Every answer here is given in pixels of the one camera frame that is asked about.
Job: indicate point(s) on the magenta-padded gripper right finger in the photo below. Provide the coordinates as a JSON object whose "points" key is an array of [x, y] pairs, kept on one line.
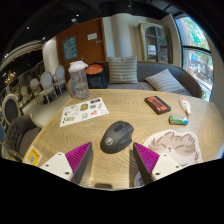
{"points": [[163, 165]]}

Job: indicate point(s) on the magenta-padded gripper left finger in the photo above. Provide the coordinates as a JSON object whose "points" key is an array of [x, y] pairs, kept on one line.
{"points": [[56, 165]]}

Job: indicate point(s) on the dark grey computer mouse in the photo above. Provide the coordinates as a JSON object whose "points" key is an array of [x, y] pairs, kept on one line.
{"points": [[115, 138]]}

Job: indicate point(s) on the yellow square sticker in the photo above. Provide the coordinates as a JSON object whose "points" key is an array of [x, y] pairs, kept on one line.
{"points": [[33, 156]]}

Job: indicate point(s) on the green small pack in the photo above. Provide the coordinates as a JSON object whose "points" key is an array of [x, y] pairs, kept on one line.
{"points": [[178, 120]]}

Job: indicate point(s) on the dark tufted armchair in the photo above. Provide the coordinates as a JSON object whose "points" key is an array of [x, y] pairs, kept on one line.
{"points": [[18, 133]]}

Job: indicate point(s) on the white sticker sheet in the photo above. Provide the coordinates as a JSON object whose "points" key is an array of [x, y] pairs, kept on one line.
{"points": [[83, 111]]}

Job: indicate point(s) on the black and orange flat device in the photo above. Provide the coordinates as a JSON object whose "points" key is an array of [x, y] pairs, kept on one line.
{"points": [[157, 105]]}

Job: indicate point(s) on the white tube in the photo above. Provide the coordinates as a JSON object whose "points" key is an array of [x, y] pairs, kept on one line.
{"points": [[185, 105]]}

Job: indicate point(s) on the oval-back chair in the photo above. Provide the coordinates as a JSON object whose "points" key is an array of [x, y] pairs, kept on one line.
{"points": [[10, 108]]}

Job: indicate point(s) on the row of white chairs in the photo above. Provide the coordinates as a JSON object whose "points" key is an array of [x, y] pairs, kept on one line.
{"points": [[46, 83]]}

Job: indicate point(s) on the striped grey cushion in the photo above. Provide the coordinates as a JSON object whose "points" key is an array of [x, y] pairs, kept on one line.
{"points": [[165, 81]]}

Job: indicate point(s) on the clear shaker bottle white lid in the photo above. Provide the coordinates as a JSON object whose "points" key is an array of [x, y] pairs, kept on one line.
{"points": [[79, 83]]}

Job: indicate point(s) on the grey curved sofa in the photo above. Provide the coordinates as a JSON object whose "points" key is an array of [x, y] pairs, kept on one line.
{"points": [[151, 68]]}

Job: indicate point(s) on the striped square cushion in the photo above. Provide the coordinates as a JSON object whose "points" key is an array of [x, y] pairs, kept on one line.
{"points": [[122, 70]]}

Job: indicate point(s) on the large window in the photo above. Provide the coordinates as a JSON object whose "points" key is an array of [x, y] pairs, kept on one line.
{"points": [[196, 56]]}

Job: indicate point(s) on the blue poster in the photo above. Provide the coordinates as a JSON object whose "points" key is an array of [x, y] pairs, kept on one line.
{"points": [[70, 48]]}

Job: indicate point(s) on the brown wooden door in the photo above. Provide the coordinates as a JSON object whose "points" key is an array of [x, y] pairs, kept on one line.
{"points": [[88, 51]]}

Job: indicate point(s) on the glass-door cabinet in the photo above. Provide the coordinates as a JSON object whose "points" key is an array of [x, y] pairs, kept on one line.
{"points": [[154, 43]]}

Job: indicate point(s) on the white door sign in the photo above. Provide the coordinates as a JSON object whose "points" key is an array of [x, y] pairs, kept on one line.
{"points": [[92, 36]]}

